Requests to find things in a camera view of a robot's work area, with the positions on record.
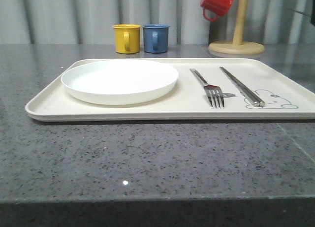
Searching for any white round plate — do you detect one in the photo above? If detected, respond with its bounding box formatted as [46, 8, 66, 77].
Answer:
[61, 59, 179, 105]

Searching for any cream rabbit serving tray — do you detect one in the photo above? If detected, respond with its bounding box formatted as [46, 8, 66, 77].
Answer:
[25, 58, 315, 122]

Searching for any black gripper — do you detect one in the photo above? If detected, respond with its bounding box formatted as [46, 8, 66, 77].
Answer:
[294, 8, 315, 26]

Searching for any blue enamel mug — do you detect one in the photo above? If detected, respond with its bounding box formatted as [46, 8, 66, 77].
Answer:
[142, 24, 169, 54]

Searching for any silver metal chopstick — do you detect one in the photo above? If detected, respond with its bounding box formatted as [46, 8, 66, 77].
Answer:
[219, 66, 261, 107]
[220, 66, 266, 107]

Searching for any red enamel mug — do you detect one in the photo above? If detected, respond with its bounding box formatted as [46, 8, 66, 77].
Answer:
[200, 0, 234, 22]

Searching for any wooden mug tree stand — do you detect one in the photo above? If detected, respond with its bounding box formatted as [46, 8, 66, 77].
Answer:
[208, 0, 265, 55]

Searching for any silver metal fork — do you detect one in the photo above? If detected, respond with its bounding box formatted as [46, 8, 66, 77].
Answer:
[189, 68, 224, 108]

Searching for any yellow enamel mug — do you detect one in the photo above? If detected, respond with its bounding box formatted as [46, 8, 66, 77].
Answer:
[112, 24, 141, 54]

